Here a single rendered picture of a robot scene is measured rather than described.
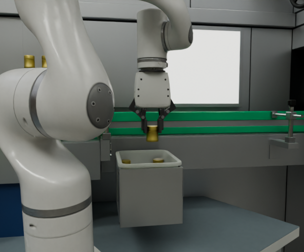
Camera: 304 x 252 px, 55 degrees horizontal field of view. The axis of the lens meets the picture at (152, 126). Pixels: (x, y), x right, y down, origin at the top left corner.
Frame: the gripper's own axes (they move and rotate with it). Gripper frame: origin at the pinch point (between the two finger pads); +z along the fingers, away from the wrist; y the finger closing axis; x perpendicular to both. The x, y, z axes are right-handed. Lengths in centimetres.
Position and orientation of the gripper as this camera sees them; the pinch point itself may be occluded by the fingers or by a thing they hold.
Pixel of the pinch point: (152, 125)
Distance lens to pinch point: 82.8
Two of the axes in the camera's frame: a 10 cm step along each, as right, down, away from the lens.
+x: 1.5, 0.8, -9.9
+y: -9.9, 0.2, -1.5
